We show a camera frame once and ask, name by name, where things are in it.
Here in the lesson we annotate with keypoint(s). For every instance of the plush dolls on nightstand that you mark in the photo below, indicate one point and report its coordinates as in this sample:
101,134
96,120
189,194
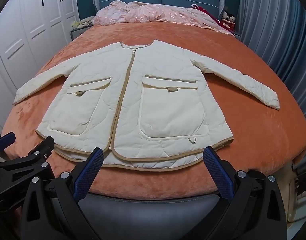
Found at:
228,20

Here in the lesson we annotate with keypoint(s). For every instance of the white wardrobe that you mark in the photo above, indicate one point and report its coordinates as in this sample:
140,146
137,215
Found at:
31,33

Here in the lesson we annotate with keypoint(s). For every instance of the grey-blue curtain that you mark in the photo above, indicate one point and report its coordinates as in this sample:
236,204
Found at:
276,31

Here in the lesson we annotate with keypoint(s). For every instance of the dark nightstand with clutter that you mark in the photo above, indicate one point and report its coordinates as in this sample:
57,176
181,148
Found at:
79,27

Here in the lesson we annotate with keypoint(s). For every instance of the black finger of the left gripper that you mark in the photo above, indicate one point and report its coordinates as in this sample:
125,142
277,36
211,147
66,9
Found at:
35,164

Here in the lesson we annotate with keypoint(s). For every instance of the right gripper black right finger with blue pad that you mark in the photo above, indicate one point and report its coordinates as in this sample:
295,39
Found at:
253,204

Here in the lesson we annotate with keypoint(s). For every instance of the dark leather bed footboard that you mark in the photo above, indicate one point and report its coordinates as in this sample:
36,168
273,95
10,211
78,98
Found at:
201,217

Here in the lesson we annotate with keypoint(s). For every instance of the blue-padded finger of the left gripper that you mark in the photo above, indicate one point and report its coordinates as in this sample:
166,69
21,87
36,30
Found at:
7,140

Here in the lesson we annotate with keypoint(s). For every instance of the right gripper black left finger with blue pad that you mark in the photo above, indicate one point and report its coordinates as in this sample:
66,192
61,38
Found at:
51,209

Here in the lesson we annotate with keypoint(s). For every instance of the cream quilted jacket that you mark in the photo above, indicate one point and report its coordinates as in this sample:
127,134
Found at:
148,107

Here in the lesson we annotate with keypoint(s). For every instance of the pink floral blanket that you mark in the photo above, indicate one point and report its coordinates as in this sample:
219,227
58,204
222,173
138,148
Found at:
137,12

